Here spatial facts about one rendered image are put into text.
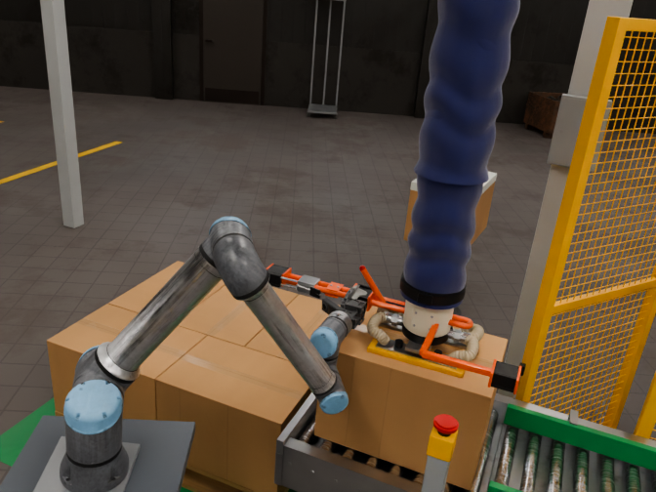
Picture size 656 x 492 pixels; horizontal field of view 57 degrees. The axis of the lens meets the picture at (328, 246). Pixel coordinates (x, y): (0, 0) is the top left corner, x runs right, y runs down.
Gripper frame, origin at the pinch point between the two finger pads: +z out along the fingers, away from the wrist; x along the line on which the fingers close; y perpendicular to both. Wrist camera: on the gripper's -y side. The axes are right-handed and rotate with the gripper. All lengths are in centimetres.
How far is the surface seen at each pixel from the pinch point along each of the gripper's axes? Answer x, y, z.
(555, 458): -54, 81, 12
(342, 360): -15.6, 3.7, -19.8
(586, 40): 89, 59, 96
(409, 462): -50, 32, -20
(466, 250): 28.4, 37.5, -3.3
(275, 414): -53, -24, -16
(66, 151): -37, -318, 178
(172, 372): -52, -75, -13
